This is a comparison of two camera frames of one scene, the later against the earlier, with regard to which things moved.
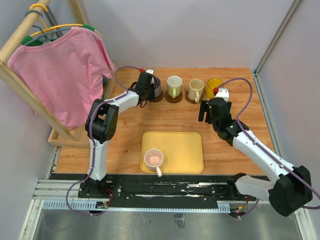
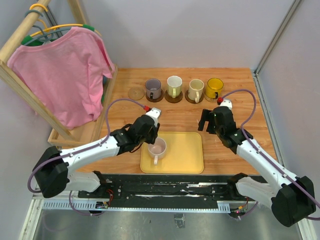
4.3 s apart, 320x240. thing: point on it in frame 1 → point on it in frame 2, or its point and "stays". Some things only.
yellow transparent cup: x=212 y=83 stays
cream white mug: x=196 y=87 stays
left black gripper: x=152 y=96 → x=152 y=139
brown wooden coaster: x=171 y=99 stays
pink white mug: x=153 y=158 → x=157 y=150
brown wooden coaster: x=158 y=98 stays
